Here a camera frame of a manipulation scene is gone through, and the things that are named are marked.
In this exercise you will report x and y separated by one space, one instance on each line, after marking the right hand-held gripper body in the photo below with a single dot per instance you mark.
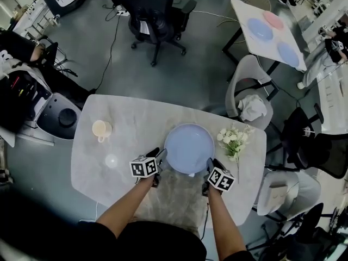
220 179

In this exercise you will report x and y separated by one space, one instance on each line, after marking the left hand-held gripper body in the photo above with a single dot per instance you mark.
143 167

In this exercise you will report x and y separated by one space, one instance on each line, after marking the blue plate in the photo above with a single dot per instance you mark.
189 145
259 29
288 53

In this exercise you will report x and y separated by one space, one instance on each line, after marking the pink plate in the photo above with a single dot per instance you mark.
273 20

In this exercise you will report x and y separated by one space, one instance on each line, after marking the person's right forearm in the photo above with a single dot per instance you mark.
225 222

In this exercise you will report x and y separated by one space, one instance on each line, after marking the person's left forearm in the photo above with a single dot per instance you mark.
122 208

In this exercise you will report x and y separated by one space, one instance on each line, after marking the white artificial flower sprig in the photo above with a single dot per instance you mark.
233 141

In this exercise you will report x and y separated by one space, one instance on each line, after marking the cream mug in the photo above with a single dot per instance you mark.
101 129

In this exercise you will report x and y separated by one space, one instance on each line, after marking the cardboard box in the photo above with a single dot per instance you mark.
278 194

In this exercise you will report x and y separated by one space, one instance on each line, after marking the white crumpled cloth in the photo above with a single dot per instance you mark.
253 107

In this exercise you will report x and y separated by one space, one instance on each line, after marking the person's black shirt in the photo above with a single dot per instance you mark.
149 243

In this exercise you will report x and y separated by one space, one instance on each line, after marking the grey shell chair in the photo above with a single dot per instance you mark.
236 77
304 189

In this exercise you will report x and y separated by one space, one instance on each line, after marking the plastic drink cup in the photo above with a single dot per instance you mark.
308 132

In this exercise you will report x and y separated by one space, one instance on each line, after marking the black office chair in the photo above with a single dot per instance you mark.
155 18
307 227
326 151

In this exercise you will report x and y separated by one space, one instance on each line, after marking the grey black backpack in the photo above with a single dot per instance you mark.
54 110

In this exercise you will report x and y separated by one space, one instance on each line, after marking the white power strip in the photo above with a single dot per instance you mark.
122 12

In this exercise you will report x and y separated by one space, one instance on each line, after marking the white table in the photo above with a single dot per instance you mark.
240 9

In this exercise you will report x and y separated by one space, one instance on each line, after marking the white equipment bench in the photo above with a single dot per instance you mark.
30 12

